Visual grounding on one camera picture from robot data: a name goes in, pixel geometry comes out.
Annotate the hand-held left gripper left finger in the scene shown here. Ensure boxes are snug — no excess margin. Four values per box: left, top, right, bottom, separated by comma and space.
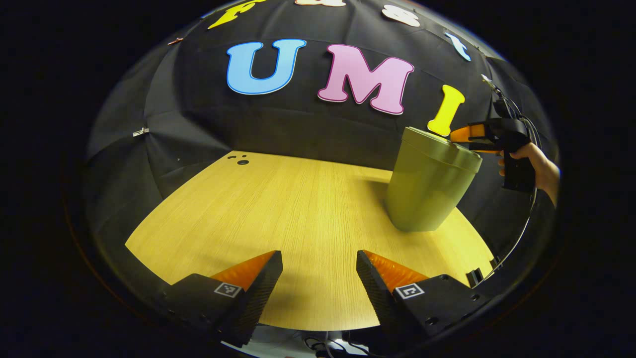
159, 250, 284, 348

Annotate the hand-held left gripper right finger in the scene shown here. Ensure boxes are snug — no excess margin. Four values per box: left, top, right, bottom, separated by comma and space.
356, 250, 490, 345

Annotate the pale green desktop garbage bin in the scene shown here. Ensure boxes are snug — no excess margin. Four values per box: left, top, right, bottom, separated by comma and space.
385, 126, 483, 232

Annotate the black backdrop cloth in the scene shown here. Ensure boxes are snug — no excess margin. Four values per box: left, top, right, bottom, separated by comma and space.
84, 0, 552, 269

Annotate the black cable bundle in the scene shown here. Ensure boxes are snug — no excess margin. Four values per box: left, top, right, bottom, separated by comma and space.
303, 337, 383, 358

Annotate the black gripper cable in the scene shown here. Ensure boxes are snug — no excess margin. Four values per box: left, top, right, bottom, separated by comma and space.
479, 75, 543, 288

